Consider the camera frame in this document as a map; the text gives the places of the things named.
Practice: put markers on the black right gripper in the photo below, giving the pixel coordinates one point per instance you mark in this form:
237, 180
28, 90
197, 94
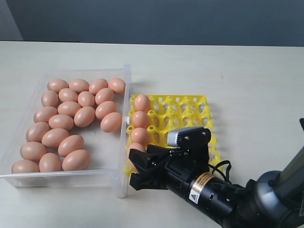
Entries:
166, 168

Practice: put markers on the brown egg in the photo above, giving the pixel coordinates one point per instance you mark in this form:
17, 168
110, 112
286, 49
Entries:
24, 166
86, 98
140, 119
61, 121
57, 85
37, 131
70, 144
136, 146
67, 94
141, 136
111, 122
105, 94
76, 160
117, 85
54, 137
50, 162
84, 116
69, 108
105, 108
97, 85
79, 85
44, 114
33, 151
50, 98
142, 103

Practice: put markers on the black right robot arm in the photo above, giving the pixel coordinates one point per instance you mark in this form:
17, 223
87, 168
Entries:
275, 200

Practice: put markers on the yellow plastic egg tray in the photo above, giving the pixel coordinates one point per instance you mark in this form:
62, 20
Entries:
170, 112

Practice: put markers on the clear plastic bin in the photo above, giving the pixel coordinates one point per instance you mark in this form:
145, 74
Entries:
107, 149

